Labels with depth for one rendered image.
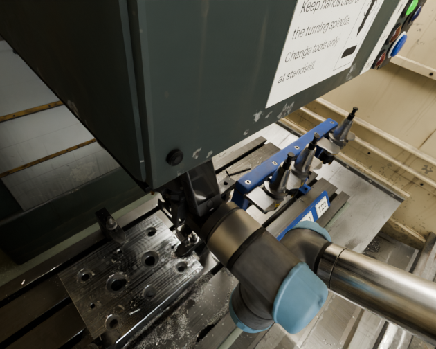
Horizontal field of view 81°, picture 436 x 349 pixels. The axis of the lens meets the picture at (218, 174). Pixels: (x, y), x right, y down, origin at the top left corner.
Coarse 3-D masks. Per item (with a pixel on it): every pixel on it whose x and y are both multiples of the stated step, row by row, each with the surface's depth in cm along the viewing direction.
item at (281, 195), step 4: (268, 180) 64; (264, 184) 62; (268, 184) 62; (288, 184) 63; (264, 188) 62; (268, 188) 61; (288, 188) 62; (268, 192) 61; (272, 192) 60; (284, 192) 62; (288, 192) 62; (272, 196) 61; (276, 196) 60; (280, 196) 60; (284, 196) 61; (276, 200) 61; (280, 200) 62
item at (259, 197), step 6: (258, 186) 62; (252, 192) 61; (258, 192) 61; (264, 192) 61; (246, 198) 60; (252, 198) 60; (258, 198) 60; (264, 198) 60; (270, 198) 60; (258, 204) 59; (264, 204) 59; (270, 204) 59; (264, 210) 58; (270, 210) 58
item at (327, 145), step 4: (320, 140) 79; (324, 140) 79; (328, 140) 80; (320, 144) 78; (324, 144) 78; (328, 144) 78; (332, 144) 78; (324, 148) 77; (328, 148) 77; (332, 148) 77; (336, 148) 77; (332, 152) 76; (336, 152) 76
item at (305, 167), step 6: (306, 150) 63; (312, 150) 62; (300, 156) 65; (306, 156) 64; (312, 156) 64; (294, 162) 68; (300, 162) 65; (306, 162) 65; (300, 168) 66; (306, 168) 66
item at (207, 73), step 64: (0, 0) 20; (64, 0) 12; (128, 0) 9; (192, 0) 10; (256, 0) 13; (384, 0) 24; (64, 64) 16; (128, 64) 11; (192, 64) 12; (256, 64) 16; (128, 128) 13; (192, 128) 15; (256, 128) 22
